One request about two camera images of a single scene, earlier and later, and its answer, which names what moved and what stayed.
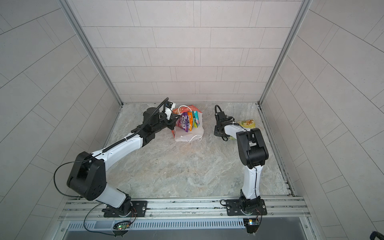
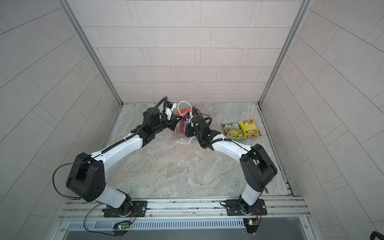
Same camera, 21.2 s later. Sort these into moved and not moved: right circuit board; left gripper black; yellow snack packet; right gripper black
Moved: right gripper black
Not moved: left gripper black; yellow snack packet; right circuit board
